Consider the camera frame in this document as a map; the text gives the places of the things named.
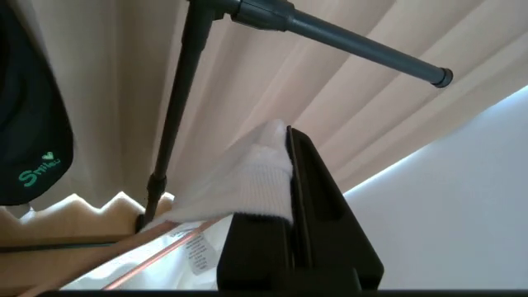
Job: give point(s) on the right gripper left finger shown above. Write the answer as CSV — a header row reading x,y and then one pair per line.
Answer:
x,y
251,255

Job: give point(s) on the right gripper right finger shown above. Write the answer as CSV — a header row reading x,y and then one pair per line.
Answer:
x,y
330,231

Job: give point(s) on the pink clothes hanger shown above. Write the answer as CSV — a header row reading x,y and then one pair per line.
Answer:
x,y
181,243

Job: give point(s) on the white printed t-shirt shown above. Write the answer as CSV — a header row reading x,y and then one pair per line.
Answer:
x,y
260,177

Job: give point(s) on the black clothes rack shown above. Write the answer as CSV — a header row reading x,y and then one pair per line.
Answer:
x,y
350,43

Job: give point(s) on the beige curtain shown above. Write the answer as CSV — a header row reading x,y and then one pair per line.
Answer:
x,y
123,103

